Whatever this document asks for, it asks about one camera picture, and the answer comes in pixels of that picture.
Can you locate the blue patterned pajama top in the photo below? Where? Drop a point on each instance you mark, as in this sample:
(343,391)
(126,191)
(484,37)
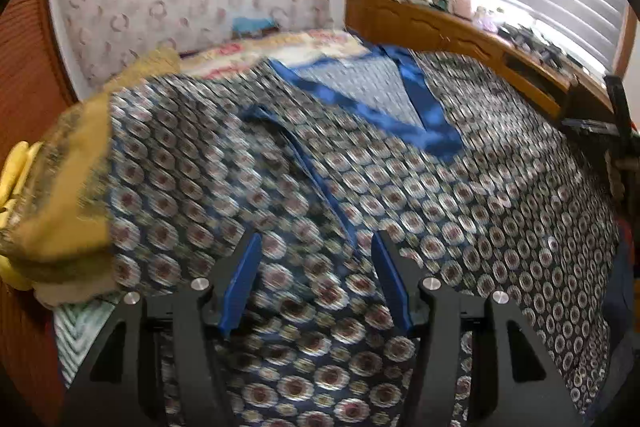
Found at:
(350,187)

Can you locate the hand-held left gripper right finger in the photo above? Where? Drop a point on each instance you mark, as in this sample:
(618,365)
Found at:
(392,287)

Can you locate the floral bed blanket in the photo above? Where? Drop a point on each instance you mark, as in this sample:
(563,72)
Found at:
(310,44)

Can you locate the wooden cabinet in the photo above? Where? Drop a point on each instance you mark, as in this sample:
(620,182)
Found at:
(450,32)

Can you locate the mustard yellow blanket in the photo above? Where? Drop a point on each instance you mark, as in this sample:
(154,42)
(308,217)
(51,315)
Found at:
(65,207)

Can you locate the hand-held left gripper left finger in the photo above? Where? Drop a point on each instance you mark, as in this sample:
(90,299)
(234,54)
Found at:
(242,287)

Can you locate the yellow plush toy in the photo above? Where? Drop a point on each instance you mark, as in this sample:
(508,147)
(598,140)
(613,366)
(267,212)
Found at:
(15,167)

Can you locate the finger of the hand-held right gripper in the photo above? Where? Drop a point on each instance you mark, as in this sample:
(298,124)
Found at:
(590,127)

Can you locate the small blue cloth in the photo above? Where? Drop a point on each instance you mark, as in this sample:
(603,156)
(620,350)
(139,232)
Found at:
(252,25)

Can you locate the wooden wardrobe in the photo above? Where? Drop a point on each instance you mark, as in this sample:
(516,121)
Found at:
(30,82)

